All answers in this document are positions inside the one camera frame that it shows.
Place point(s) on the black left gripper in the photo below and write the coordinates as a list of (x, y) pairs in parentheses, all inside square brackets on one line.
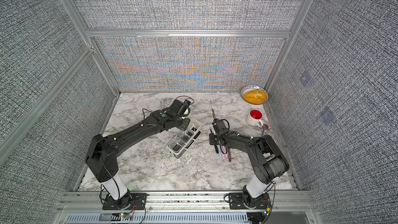
[(186, 122)]

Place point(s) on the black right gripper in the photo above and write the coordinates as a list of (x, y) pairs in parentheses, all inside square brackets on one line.
[(211, 139)]

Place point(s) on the cream toothbrush holder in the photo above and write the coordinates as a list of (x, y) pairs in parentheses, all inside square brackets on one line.
[(195, 126)]

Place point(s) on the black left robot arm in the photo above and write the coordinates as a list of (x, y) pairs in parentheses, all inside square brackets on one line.
[(102, 154)]

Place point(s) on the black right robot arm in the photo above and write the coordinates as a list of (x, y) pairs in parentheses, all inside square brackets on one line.
[(266, 158)]

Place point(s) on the light blue toothbrush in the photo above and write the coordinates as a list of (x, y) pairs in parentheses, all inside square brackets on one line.
[(219, 151)]

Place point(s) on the clear plastic cup right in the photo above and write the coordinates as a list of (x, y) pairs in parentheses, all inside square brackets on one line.
[(186, 135)]

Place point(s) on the white mug red inside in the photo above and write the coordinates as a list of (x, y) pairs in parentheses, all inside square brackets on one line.
[(255, 118)]

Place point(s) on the iridescent purple blue spoon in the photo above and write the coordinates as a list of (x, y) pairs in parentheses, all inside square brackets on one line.
[(265, 129)]

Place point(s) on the patterned white bowl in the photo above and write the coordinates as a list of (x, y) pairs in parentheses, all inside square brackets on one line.
[(248, 88)]

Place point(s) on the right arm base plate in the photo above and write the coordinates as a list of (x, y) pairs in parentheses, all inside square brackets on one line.
[(245, 201)]

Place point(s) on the white vented cable duct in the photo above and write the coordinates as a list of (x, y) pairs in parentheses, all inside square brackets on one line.
[(159, 218)]

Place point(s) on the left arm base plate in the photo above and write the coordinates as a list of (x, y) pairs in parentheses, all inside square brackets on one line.
[(127, 202)]

